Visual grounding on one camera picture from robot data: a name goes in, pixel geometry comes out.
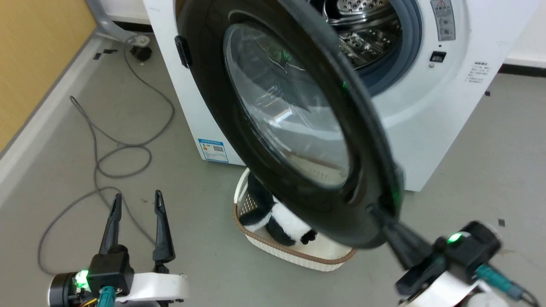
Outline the grey floor cable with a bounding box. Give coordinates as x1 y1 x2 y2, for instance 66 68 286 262
37 44 176 276

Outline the black round glass washer door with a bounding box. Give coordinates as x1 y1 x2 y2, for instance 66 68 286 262
174 0 404 250

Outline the grey warning sticker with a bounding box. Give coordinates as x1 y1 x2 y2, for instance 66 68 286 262
430 0 456 42

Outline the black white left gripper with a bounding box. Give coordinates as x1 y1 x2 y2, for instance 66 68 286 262
87 190 189 304

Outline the stainless steel washer drum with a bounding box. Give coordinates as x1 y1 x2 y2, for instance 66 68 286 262
309 0 402 70

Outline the teal plug left gripper cable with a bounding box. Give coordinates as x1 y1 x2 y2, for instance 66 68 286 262
97 286 117 307

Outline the grey curved stand leg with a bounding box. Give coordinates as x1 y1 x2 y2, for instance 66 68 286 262
85 0 151 46

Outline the white front-load washing machine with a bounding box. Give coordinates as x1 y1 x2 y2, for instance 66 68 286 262
143 0 540 192

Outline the teal plug right gripper cable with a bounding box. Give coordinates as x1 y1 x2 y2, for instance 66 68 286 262
475 264 540 307

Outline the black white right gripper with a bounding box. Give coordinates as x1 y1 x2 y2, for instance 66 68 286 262
369 204 479 307

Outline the black caster wheel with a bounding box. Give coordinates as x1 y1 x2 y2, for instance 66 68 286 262
129 44 153 62

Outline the teal plug gripper cable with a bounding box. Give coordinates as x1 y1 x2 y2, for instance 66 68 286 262
475 264 540 307
97 286 117 307

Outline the grey rubber door gasket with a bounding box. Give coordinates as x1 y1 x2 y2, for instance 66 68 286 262
357 0 423 97

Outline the small printed text label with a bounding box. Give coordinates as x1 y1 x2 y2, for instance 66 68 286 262
468 61 491 84

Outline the white woven laundry basket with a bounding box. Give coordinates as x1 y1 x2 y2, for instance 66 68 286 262
233 167 358 273

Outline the black white panda plush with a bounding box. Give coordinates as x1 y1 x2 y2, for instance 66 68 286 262
239 172 319 247

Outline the blue energy label sticker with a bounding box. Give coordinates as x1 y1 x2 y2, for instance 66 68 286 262
197 137 229 164

